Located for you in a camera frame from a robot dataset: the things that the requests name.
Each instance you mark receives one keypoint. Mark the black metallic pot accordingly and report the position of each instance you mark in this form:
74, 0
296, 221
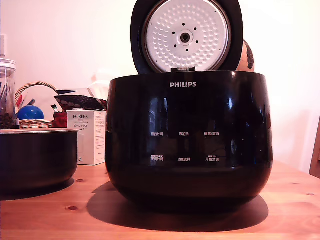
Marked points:
37, 157

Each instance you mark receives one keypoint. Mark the white crumpled bag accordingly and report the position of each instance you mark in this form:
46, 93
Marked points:
101, 82

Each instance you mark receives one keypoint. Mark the black rice cooker lid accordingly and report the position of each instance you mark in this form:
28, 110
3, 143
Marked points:
186, 37

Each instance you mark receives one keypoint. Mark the white Porlex box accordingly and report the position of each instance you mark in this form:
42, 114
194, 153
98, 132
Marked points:
86, 140

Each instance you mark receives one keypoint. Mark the woven wicker basket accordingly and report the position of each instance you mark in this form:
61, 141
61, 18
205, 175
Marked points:
35, 123

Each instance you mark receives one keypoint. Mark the black Philips rice cooker body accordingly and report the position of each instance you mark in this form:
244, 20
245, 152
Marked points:
190, 150

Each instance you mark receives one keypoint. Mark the brown patterned round vase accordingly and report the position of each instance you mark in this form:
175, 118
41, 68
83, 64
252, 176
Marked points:
246, 57

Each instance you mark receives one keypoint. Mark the dark dotted patterned cloth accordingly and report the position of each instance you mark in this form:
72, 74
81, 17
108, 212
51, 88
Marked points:
80, 101

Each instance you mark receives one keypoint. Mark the blue ball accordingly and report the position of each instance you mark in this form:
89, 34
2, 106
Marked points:
30, 113

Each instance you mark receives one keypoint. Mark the clear glass jar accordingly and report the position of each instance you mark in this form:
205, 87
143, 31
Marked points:
6, 87

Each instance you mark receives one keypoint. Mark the red fabric item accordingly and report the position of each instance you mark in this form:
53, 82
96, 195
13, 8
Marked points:
60, 120

